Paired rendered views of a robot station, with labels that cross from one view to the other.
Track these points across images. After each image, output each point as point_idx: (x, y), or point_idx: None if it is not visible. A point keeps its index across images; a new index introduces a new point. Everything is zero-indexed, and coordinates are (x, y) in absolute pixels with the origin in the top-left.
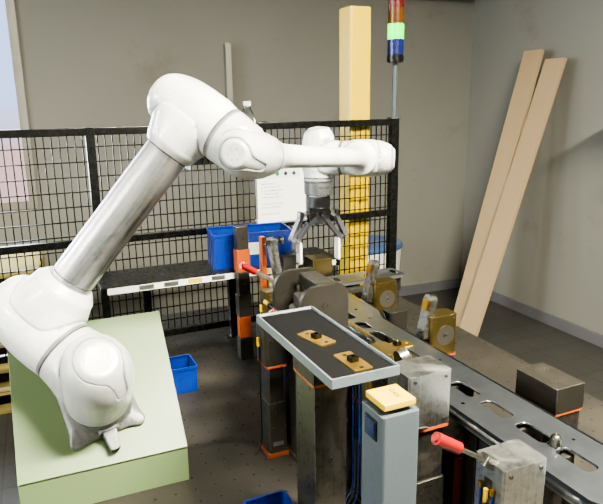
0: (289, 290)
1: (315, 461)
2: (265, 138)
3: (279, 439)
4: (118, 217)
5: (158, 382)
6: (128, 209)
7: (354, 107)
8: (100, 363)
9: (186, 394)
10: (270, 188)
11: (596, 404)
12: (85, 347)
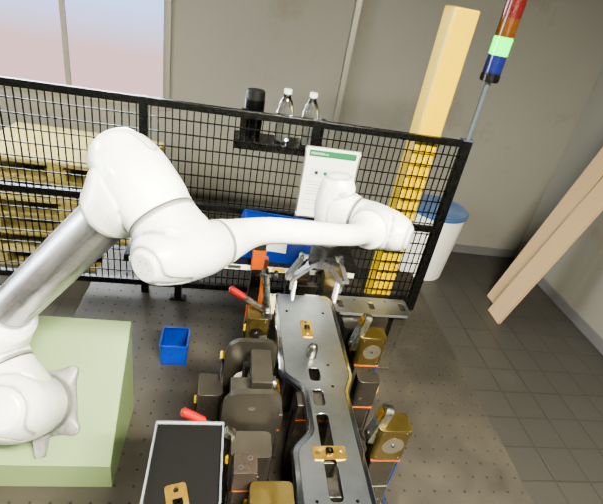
0: (241, 357)
1: None
2: (196, 247)
3: None
4: (42, 275)
5: (105, 396)
6: (52, 271)
7: (427, 121)
8: None
9: (173, 366)
10: (315, 186)
11: None
12: None
